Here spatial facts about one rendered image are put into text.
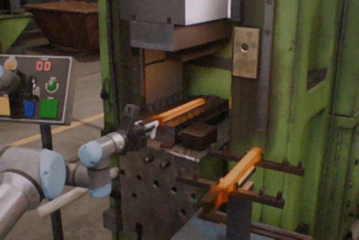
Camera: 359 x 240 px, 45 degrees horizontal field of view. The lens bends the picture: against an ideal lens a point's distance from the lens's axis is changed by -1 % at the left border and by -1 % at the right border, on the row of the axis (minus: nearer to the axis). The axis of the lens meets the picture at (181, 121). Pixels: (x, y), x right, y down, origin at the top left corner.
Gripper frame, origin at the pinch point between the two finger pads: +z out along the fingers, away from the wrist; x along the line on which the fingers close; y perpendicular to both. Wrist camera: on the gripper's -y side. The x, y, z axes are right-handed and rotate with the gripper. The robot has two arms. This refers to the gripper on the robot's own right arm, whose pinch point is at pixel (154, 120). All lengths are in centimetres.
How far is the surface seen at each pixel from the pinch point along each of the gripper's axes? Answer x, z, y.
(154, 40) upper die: -1.0, 2.1, -29.8
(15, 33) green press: -458, 262, 30
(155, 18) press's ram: -0.2, 2.0, -37.6
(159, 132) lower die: 0.8, 2.6, 5.3
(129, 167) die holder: -10.5, -3.2, 20.9
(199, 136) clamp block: 18.4, 2.6, 3.0
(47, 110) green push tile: -43.6, -14.1, 0.2
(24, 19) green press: -455, 276, 11
